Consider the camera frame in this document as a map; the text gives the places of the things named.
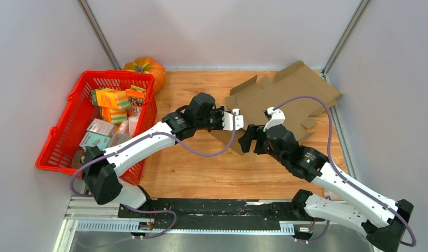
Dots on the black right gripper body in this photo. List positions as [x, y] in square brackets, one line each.
[275, 155]

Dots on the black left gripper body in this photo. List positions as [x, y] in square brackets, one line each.
[214, 122]

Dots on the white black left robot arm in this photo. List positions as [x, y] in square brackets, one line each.
[102, 169]

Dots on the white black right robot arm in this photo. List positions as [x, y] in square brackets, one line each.
[381, 220]

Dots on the orange snack box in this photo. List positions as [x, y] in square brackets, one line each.
[136, 95]

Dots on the teal cookie box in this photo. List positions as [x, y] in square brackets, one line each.
[91, 139]

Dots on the grey pink packet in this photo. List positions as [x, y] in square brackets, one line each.
[125, 130]

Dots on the orange pumpkin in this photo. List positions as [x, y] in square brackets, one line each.
[148, 65]

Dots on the orange sponge pack upper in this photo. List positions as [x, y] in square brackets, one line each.
[110, 98]

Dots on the orange sponge pack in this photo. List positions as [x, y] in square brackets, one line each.
[110, 98]
[115, 116]

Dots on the orange sponge pack lower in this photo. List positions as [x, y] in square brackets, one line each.
[115, 116]

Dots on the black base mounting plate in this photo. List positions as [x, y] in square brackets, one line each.
[217, 214]

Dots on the brown netted item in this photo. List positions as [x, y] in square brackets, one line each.
[78, 158]

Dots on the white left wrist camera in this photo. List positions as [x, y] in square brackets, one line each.
[232, 120]

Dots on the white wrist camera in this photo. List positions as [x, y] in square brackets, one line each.
[275, 117]
[232, 120]

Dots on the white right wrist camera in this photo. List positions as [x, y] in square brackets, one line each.
[275, 117]

